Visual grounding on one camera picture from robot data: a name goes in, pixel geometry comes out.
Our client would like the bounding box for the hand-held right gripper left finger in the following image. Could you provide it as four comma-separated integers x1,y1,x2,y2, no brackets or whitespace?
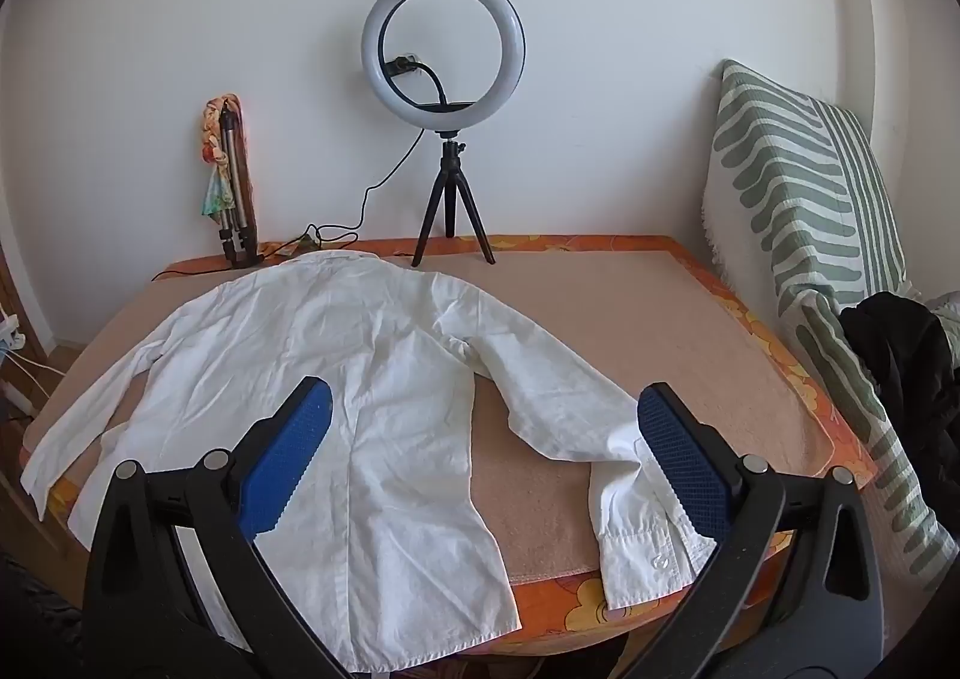
82,375,353,679

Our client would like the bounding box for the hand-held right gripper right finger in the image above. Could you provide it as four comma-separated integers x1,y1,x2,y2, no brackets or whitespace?
615,382,886,679

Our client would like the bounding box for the white long-sleeved shirt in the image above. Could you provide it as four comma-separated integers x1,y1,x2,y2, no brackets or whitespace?
21,251,721,672

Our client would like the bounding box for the orange floral sheet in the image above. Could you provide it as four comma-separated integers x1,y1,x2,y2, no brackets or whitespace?
45,234,878,657

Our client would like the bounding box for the black cloth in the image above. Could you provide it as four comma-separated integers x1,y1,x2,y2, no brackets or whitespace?
838,290,960,545

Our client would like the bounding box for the folded silver tripod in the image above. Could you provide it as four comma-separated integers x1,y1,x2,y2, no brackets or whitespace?
214,101,260,267

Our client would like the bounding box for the colourful patterned scarf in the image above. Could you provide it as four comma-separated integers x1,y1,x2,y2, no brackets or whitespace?
196,95,241,222

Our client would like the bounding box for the green striped white cushion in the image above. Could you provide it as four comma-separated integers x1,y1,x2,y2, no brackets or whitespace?
701,58,960,594

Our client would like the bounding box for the white power strip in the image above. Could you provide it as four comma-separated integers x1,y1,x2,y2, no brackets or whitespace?
0,307,27,357

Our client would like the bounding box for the black ring light cable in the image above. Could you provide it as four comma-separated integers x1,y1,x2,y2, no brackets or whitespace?
259,124,428,260

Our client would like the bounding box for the white cable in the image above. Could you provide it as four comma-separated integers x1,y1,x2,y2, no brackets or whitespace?
0,347,68,417

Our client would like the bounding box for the white ring light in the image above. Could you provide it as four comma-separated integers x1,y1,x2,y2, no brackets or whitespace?
361,0,530,136

